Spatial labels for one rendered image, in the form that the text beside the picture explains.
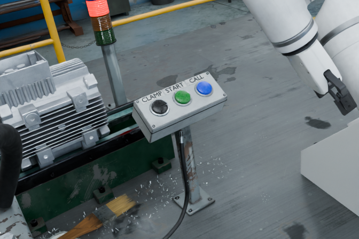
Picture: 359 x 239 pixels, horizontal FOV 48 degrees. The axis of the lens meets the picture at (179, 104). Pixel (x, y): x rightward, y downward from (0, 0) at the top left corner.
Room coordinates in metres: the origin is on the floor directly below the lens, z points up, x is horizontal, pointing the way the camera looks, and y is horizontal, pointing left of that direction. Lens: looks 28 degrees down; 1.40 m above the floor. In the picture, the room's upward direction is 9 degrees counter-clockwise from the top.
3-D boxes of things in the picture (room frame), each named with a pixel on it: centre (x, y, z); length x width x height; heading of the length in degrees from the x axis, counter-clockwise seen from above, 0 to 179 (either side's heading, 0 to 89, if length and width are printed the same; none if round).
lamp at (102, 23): (1.19, 0.19, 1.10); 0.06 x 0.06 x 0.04
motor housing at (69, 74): (0.80, 0.29, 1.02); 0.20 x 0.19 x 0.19; 118
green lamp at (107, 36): (1.19, 0.19, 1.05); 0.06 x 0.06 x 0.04
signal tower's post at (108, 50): (1.19, 0.19, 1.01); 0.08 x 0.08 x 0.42; 29
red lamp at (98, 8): (1.19, 0.19, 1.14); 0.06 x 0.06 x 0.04
